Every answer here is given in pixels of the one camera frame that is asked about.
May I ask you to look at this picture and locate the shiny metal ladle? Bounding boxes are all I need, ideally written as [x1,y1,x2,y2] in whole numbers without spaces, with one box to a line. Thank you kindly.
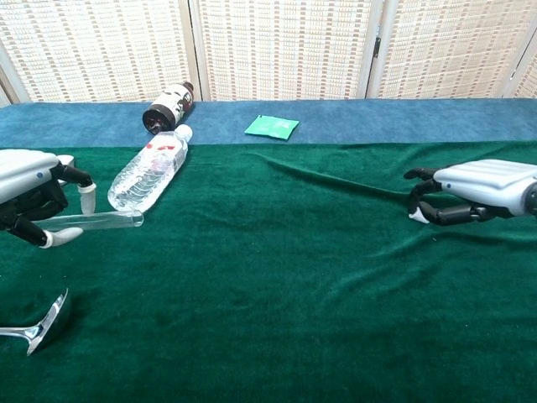
[0,288,70,357]

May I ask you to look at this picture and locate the blue table cloth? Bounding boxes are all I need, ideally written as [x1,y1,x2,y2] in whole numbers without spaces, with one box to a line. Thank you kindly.
[0,97,537,151]

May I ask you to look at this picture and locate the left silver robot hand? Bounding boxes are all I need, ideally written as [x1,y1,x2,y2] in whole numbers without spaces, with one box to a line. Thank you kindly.
[0,149,98,249]

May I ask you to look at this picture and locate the green foil packet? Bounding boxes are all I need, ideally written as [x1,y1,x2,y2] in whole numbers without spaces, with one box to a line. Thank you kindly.
[243,114,300,142]

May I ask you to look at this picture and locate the dark brown glass bottle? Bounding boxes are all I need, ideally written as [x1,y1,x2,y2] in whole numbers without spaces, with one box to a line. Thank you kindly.
[142,81,196,135]

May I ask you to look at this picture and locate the transparent glass test tube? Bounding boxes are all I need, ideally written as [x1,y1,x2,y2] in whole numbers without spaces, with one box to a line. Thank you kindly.
[41,211,145,233]

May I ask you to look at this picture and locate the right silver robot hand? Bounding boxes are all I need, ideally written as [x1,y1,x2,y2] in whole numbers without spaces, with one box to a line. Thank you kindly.
[404,159,537,227]

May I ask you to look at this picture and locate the dark green velvet cloth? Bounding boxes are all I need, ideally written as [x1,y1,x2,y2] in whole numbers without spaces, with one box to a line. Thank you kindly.
[0,141,537,403]

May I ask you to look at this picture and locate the clear plastic water bottle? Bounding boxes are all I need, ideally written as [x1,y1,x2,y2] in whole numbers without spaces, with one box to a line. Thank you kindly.
[107,124,194,213]

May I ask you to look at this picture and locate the woven folding screen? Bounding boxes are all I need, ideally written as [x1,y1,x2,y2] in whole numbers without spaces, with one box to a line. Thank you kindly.
[0,0,537,106]

